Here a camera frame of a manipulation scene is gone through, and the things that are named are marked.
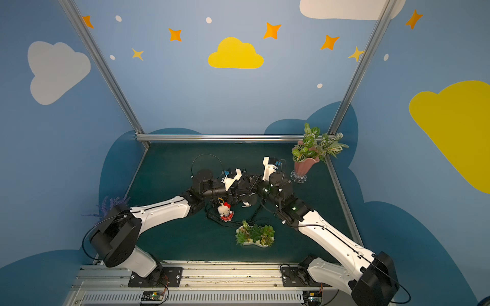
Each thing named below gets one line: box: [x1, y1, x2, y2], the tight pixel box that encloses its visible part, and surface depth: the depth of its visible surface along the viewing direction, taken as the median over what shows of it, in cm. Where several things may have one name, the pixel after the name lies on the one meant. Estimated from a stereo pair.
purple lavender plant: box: [81, 196, 131, 226], surface depth 74 cm
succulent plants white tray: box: [235, 219, 275, 248], surface depth 82 cm
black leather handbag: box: [206, 196, 265, 227], surface depth 92 cm
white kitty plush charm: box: [216, 196, 235, 223], surface depth 87 cm
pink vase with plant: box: [290, 122, 349, 184], surface depth 86 cm
